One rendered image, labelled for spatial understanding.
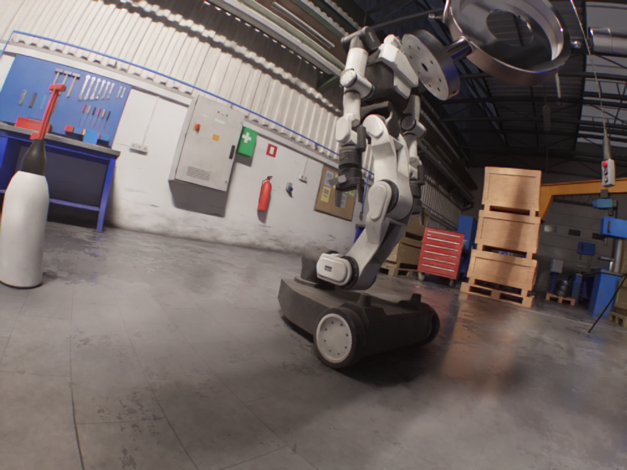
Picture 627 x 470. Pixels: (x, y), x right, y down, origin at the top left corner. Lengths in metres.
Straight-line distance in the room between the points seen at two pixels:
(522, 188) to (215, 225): 4.83
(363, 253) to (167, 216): 3.32
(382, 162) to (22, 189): 1.41
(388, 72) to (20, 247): 1.65
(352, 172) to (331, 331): 0.54
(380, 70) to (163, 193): 3.34
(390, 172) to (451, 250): 3.95
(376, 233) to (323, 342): 0.45
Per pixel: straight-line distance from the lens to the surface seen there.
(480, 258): 4.77
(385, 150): 1.19
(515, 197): 4.90
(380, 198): 1.09
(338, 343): 0.93
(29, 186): 1.21
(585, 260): 14.18
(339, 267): 1.17
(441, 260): 5.01
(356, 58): 1.29
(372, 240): 1.12
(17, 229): 1.21
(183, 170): 3.84
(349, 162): 1.02
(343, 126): 1.08
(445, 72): 0.70
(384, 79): 1.34
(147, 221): 4.06
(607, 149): 1.65
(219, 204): 4.40
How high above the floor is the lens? 0.41
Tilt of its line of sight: level
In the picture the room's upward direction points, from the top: 11 degrees clockwise
